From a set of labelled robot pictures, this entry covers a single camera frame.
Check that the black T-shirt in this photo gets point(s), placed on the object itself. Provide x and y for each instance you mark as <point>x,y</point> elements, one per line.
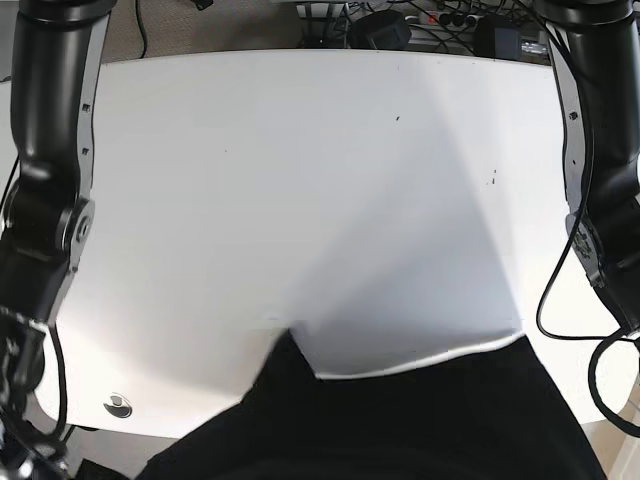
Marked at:
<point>492,415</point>

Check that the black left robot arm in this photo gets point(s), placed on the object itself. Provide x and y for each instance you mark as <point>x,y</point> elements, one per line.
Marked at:
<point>594,52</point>

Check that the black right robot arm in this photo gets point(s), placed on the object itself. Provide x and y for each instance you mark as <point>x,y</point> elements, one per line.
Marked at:
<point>46,211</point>

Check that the left metal table grommet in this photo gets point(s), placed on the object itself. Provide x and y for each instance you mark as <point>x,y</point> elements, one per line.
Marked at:
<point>118,406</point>

